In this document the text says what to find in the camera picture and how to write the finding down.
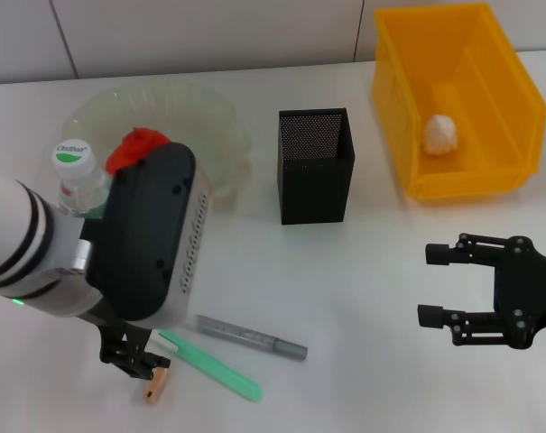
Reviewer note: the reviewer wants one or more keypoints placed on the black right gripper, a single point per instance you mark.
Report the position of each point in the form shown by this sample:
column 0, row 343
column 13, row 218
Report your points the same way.
column 530, row 293

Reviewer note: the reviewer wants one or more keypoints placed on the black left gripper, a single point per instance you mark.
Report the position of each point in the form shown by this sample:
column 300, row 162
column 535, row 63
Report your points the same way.
column 114, row 331

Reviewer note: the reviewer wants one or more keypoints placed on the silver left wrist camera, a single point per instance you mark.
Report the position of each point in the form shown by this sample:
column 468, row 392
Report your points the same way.
column 141, row 234

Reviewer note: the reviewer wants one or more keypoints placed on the small tan cylinder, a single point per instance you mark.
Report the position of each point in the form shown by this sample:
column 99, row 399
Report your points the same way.
column 155, row 388

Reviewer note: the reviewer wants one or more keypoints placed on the green pen white tip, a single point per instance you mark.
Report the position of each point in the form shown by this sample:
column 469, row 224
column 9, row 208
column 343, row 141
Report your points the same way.
column 209, row 365

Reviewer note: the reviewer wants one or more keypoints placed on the yellow plastic bin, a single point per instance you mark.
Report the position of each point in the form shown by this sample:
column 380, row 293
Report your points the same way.
column 435, row 67

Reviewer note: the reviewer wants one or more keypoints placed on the clear water bottle green label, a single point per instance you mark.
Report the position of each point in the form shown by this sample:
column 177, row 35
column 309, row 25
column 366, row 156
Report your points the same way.
column 74, row 158

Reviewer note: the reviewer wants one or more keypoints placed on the grey marker pen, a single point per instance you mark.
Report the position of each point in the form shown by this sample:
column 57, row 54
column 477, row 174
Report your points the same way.
column 250, row 336

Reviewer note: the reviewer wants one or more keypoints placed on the red-orange fruit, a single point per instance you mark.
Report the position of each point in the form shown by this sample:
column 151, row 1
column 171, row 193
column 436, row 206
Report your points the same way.
column 135, row 144

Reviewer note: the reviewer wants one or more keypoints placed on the black mesh pen holder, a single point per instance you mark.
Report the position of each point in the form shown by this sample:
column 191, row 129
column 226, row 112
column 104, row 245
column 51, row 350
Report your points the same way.
column 313, row 189

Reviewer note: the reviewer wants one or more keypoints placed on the white paper ball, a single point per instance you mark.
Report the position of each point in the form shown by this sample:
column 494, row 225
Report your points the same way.
column 440, row 134

